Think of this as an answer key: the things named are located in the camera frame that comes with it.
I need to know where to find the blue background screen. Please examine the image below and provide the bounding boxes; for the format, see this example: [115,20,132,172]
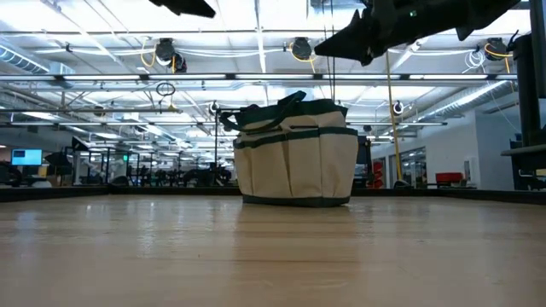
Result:
[10,148,44,167]

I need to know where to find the black table frame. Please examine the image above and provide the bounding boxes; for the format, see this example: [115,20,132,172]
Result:
[0,186,546,205]

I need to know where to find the cream green canvas gardening bag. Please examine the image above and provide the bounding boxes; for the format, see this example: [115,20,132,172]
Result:
[219,90,360,209]

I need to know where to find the gray desk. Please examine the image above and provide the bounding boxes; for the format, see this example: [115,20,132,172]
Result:
[501,143,546,191]

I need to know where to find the hanging yellow cable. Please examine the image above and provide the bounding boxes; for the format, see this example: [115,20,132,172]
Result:
[385,53,410,189]

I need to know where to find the black computer monitor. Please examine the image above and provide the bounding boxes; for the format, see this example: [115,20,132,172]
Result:
[513,0,546,147]

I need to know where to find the hanging black cable ring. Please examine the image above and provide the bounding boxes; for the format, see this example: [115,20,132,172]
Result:
[155,80,177,97]

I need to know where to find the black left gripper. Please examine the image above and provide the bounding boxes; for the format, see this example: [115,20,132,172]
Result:
[148,0,217,20]

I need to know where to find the background workstation frames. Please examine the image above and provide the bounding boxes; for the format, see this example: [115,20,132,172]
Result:
[63,136,234,188]

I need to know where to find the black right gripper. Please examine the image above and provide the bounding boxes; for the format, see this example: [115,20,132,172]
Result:
[314,0,428,67]

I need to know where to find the black background cabinet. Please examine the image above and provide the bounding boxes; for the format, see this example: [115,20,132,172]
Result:
[356,136,373,188]

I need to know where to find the red background container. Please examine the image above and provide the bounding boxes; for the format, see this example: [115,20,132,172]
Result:
[434,171,465,185]

